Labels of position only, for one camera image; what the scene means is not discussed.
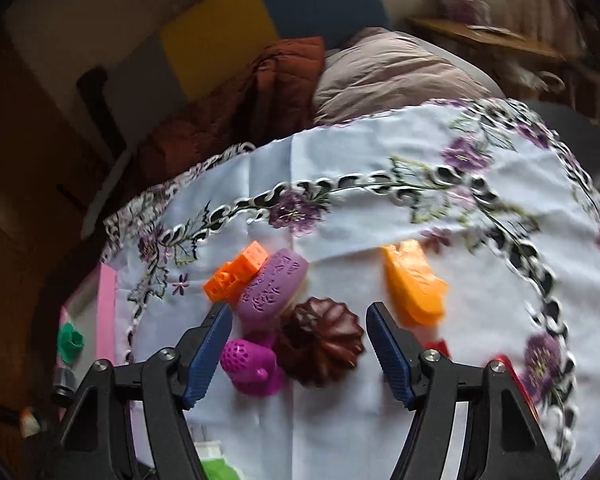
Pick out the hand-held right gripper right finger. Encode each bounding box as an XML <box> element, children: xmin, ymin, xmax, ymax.
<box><xmin>366</xmin><ymin>301</ymin><xmax>561</xmax><ymax>480</ymax></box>

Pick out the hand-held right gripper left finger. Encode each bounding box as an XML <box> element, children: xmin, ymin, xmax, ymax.
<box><xmin>35</xmin><ymin>301</ymin><xmax>233</xmax><ymax>480</ymax></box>

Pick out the magenta perforated toy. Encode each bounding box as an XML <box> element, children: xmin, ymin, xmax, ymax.
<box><xmin>220</xmin><ymin>337</ymin><xmax>288</xmax><ymax>397</ymax></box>

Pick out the brown fluted mold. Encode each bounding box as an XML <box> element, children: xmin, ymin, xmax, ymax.
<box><xmin>272</xmin><ymin>296</ymin><xmax>367</xmax><ymax>388</ymax></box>

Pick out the orange cheese-shaped toy block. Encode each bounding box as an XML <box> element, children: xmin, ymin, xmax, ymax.
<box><xmin>203</xmin><ymin>241</ymin><xmax>270</xmax><ymax>305</ymax></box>

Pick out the purple oval perforated case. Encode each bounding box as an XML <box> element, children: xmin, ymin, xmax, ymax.
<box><xmin>236</xmin><ymin>251</ymin><xmax>309</xmax><ymax>331</ymax></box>

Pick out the pink shallow box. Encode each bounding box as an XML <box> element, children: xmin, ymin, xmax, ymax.
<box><xmin>57</xmin><ymin>262</ymin><xmax>131</xmax><ymax>376</ymax></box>

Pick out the green and white bottle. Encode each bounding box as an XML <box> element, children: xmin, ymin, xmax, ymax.
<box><xmin>195</xmin><ymin>440</ymin><xmax>241</xmax><ymax>480</ymax></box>

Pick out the red metallic cylinder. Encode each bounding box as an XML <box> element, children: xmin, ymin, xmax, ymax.
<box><xmin>490</xmin><ymin>354</ymin><xmax>540</xmax><ymax>423</ymax></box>

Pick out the red plastic block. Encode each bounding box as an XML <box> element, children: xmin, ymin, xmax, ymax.
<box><xmin>422</xmin><ymin>337</ymin><xmax>451</xmax><ymax>361</ymax></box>

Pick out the orange ribbed plastic case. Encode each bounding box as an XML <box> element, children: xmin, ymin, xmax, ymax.
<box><xmin>382</xmin><ymin>240</ymin><xmax>449</xmax><ymax>327</ymax></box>

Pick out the white floral embroidered tablecloth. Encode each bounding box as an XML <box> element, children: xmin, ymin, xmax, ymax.
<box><xmin>102</xmin><ymin>97</ymin><xmax>600</xmax><ymax>480</ymax></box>

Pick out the green flower-shaped cap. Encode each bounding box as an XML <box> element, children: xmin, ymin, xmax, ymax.
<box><xmin>57</xmin><ymin>322</ymin><xmax>86</xmax><ymax>365</ymax></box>

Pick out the grey cylindrical cap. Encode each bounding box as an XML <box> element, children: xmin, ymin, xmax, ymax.
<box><xmin>52</xmin><ymin>365</ymin><xmax>78</xmax><ymax>406</ymax></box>

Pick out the rust quilted jacket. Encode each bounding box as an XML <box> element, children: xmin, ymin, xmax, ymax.
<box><xmin>137</xmin><ymin>37</ymin><xmax>326</xmax><ymax>176</ymax></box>

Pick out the beige duvet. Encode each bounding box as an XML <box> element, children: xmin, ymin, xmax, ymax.
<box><xmin>312</xmin><ymin>27</ymin><xmax>493</xmax><ymax>126</ymax></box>

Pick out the yellow blue panel headboard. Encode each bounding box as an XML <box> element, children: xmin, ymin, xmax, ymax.
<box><xmin>5</xmin><ymin>0</ymin><xmax>393</xmax><ymax>136</ymax></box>

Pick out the wooden side table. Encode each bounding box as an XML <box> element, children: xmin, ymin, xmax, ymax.
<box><xmin>410</xmin><ymin>15</ymin><xmax>600</xmax><ymax>91</ymax></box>

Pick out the purple printed box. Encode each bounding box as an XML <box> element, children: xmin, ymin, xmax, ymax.
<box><xmin>432</xmin><ymin>0</ymin><xmax>491</xmax><ymax>23</ymax></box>

